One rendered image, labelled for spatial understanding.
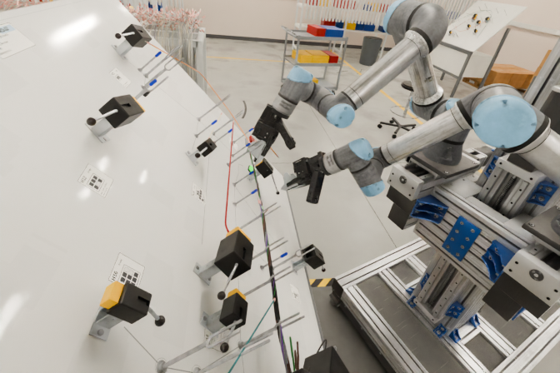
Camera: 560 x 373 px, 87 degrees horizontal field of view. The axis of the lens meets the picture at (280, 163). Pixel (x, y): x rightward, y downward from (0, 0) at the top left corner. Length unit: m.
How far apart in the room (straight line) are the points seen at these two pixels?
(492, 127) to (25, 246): 0.89
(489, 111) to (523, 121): 0.07
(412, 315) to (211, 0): 8.30
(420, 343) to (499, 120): 1.35
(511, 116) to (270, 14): 8.47
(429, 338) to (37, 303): 1.80
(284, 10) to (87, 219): 8.79
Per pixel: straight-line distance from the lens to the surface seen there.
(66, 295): 0.47
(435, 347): 1.97
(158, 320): 0.47
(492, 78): 7.88
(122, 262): 0.53
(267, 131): 1.01
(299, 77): 0.97
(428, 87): 1.32
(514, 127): 0.87
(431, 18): 1.05
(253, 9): 9.02
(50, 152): 0.57
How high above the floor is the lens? 1.75
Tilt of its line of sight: 33 degrees down
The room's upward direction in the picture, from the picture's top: 7 degrees clockwise
